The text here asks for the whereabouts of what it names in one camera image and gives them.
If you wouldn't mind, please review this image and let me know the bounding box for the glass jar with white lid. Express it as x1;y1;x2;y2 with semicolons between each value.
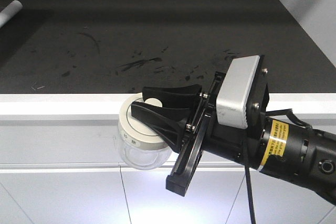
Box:
115;93;172;170

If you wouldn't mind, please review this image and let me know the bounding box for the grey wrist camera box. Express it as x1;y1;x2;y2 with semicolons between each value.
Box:
216;55;269;130

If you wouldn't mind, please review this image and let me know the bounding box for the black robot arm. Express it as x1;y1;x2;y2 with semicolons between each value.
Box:
131;72;335;204

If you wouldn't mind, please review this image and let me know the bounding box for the white cabinet door left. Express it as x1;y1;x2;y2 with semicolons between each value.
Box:
1;168;131;223

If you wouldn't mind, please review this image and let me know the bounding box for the white cabinet door middle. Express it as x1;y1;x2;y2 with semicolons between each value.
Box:
118;162;249;224

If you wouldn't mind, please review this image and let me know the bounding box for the white paper roll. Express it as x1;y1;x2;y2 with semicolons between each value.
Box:
0;0;23;28

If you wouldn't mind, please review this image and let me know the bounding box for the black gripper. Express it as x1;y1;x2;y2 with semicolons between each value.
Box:
131;72;266;196

